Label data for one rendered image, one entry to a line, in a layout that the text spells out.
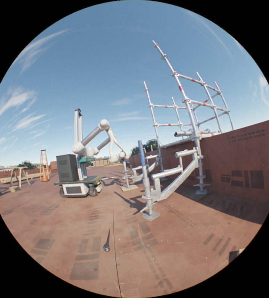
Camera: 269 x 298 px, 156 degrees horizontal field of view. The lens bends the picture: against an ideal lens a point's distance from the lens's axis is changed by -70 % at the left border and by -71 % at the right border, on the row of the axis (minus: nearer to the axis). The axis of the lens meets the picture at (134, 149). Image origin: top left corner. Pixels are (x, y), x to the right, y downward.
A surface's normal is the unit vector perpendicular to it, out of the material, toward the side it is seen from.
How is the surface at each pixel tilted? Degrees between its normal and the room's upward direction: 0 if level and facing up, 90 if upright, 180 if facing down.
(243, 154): 90
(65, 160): 90
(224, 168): 90
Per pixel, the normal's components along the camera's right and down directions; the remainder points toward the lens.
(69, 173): 0.14, -0.10
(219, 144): -0.97, 0.14
